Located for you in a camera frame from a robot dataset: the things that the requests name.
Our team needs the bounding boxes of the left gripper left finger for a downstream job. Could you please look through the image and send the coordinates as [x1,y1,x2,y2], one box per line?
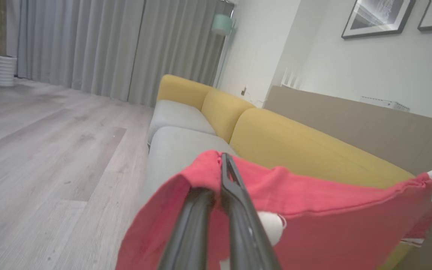
[158,187,216,270]

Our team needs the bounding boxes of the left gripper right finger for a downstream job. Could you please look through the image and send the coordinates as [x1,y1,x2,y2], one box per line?
[220,153,281,270]

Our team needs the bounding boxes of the red shorts with white panel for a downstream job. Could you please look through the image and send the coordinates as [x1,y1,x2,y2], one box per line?
[115,150,432,270]

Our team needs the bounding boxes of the grey sofa seat cushion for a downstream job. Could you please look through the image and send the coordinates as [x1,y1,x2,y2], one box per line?
[141,126,239,210]
[148,99,217,145]

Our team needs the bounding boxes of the large yellow sofa back cushion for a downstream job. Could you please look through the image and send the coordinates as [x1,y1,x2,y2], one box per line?
[229,108,416,190]

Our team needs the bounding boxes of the white slotted box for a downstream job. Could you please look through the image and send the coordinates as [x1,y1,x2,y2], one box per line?
[359,96,411,113]

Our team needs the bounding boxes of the large black framed picture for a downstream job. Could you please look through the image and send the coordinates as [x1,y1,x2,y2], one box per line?
[341,0,417,39]

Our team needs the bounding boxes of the floor lamp with teal shade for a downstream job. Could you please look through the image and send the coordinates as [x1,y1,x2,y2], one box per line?
[211,2,236,89]

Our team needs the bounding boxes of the white ribbed pot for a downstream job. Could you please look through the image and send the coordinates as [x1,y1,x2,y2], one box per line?
[0,55,17,88]

